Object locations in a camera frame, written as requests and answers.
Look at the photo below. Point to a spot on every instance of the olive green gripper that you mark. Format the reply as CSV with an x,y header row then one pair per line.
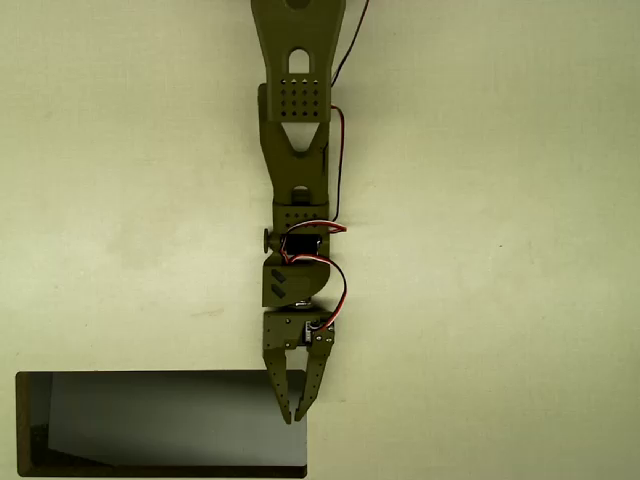
x,y
286,333

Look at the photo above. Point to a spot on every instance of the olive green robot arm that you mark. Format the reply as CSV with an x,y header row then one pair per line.
x,y
300,160

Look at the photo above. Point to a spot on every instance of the dark rectangular bin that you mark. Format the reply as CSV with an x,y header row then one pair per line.
x,y
150,425

